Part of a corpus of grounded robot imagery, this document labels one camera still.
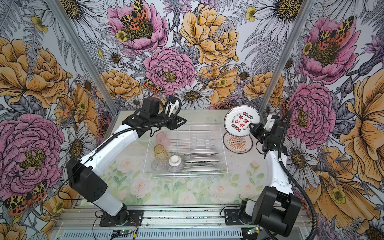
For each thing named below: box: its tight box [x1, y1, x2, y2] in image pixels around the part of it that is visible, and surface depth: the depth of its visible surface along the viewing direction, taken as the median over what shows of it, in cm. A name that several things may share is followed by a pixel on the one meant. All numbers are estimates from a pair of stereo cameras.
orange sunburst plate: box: [223, 132, 253, 154], surface depth 104 cm
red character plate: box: [224, 105, 261, 137], surface depth 86 cm
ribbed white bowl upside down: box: [166, 154, 185, 173], surface depth 88 cm
